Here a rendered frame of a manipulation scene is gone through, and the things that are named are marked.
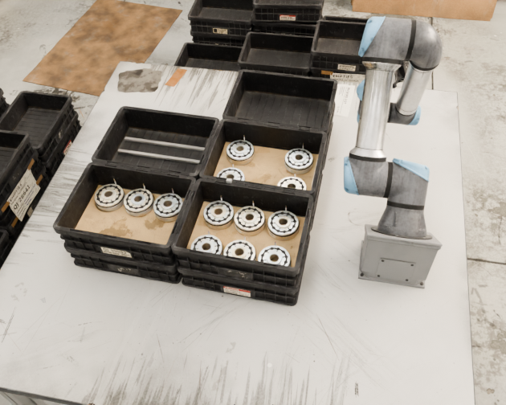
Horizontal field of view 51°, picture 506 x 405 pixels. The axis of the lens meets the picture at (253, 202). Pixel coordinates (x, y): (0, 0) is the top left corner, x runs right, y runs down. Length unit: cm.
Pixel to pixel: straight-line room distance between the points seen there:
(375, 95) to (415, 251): 49
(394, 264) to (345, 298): 20
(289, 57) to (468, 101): 120
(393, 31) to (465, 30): 267
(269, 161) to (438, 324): 80
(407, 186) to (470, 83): 219
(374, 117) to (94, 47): 289
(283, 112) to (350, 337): 94
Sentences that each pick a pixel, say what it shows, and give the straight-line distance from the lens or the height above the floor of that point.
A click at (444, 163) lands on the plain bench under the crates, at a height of 70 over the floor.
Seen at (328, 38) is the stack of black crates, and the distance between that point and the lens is 318.
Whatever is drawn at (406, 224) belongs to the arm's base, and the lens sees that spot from 168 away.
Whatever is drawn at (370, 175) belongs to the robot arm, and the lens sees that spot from 166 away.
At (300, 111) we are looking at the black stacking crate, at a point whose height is 83.
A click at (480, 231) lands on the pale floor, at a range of 297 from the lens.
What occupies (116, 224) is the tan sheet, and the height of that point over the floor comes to 83.
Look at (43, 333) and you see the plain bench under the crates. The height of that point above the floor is 70.
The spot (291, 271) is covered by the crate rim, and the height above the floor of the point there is 93.
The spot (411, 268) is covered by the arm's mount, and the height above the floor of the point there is 81.
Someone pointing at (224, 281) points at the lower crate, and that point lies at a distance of 174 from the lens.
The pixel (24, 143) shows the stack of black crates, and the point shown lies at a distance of 266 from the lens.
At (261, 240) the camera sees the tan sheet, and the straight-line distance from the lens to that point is 175.
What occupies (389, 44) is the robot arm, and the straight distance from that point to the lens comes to 164.
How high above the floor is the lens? 227
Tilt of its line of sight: 51 degrees down
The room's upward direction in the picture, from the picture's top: 4 degrees counter-clockwise
